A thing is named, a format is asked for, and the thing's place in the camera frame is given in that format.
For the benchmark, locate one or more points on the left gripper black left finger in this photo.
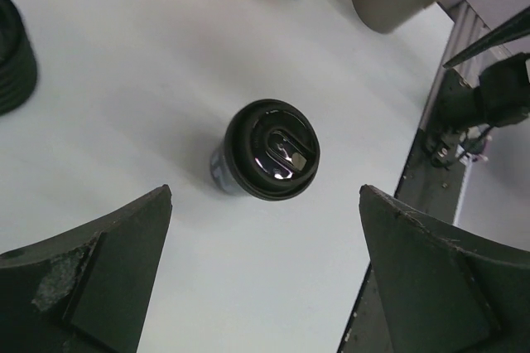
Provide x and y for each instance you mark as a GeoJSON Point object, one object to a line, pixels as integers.
{"type": "Point", "coordinates": [87, 289]}

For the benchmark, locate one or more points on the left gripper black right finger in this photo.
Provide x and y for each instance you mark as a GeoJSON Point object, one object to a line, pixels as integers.
{"type": "Point", "coordinates": [442, 288]}

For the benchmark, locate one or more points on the black coffee cup lid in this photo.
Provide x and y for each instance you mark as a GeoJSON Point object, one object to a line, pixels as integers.
{"type": "Point", "coordinates": [271, 150]}

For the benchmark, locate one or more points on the stack of black lids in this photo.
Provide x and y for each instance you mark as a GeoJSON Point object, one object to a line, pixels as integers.
{"type": "Point", "coordinates": [19, 69]}

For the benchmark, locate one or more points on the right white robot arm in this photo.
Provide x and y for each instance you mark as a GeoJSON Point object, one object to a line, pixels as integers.
{"type": "Point", "coordinates": [500, 99]}

